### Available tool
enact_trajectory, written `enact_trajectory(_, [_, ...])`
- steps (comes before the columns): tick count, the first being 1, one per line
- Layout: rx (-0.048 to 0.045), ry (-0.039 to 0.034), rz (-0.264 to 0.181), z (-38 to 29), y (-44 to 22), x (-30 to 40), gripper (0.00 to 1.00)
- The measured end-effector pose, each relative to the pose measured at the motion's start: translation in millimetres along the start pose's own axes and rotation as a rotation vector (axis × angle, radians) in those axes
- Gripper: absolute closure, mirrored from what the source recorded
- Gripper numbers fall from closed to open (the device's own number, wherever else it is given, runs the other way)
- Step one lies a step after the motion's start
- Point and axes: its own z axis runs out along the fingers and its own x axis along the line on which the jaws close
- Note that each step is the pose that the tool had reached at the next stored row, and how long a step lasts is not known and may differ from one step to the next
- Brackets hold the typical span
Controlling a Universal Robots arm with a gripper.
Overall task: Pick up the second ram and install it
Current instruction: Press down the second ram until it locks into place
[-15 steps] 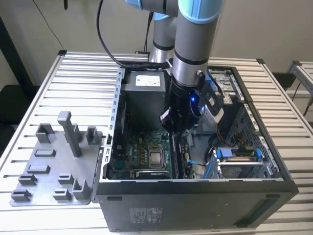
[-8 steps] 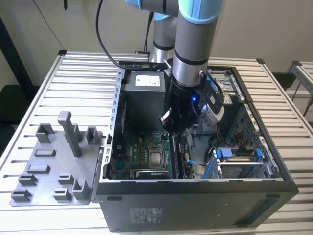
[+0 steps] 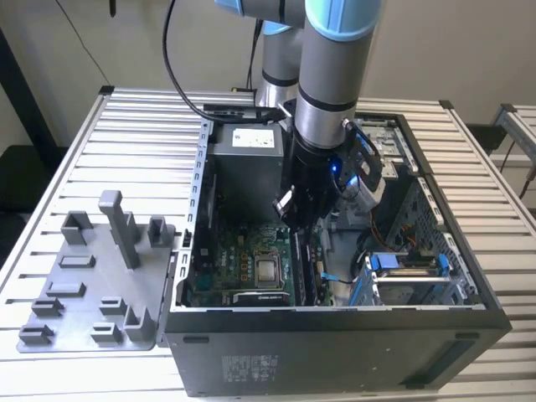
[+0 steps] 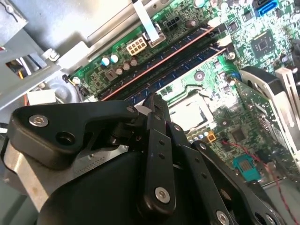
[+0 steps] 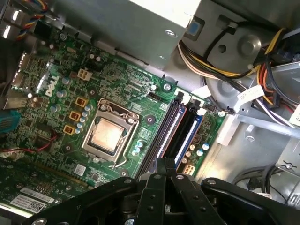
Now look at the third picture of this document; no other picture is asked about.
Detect RAM stick with white label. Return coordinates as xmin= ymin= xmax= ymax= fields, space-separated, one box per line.
xmin=293 ymin=229 xmax=307 ymax=306

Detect metal disk bay blue rails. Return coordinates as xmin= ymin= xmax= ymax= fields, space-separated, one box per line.
xmin=349 ymin=250 xmax=478 ymax=310

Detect orange wire bundle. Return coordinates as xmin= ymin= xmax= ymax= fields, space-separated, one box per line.
xmin=368 ymin=209 xmax=397 ymax=255

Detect neighbouring slatted metal table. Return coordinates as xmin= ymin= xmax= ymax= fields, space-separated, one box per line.
xmin=487 ymin=102 xmax=536 ymax=168

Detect grey metal drive cage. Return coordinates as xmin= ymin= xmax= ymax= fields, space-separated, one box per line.
xmin=330 ymin=119 xmax=420 ymax=231

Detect black slanted post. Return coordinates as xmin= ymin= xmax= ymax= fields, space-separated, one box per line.
xmin=0 ymin=27 xmax=58 ymax=152

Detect dark chair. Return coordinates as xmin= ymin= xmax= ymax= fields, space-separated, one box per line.
xmin=0 ymin=144 xmax=70 ymax=217

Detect thin black wall cable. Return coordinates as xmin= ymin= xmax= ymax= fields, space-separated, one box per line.
xmin=62 ymin=0 xmax=111 ymax=89

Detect blue disk carrier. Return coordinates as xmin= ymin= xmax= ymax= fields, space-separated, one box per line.
xmin=370 ymin=252 xmax=452 ymax=282

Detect dark RAM stick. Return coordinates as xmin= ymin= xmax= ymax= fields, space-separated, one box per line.
xmin=305 ymin=241 xmax=320 ymax=306

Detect silver CPU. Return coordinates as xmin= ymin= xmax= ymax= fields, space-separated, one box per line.
xmin=255 ymin=260 xmax=281 ymax=290

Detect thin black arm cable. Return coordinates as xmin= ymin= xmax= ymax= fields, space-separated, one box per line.
xmin=245 ymin=20 xmax=265 ymax=91

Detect grey power supply unit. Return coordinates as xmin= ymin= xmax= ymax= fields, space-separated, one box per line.
xmin=208 ymin=121 xmax=294 ymax=223

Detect black graphics card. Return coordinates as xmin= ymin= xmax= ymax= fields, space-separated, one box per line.
xmin=232 ymin=291 xmax=291 ymax=308

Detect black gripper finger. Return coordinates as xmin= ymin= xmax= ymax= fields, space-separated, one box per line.
xmin=301 ymin=188 xmax=336 ymax=255
xmin=271 ymin=187 xmax=301 ymax=231

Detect green motherboard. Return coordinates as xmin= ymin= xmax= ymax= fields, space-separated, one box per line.
xmin=186 ymin=221 xmax=332 ymax=307

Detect black open PC case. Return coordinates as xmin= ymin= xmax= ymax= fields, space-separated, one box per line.
xmin=157 ymin=102 xmax=514 ymax=398

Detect grey plastic parts rack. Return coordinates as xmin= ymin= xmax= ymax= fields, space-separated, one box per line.
xmin=15 ymin=190 xmax=177 ymax=355

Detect black box beside table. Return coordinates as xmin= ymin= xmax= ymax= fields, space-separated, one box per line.
xmin=464 ymin=123 xmax=508 ymax=157

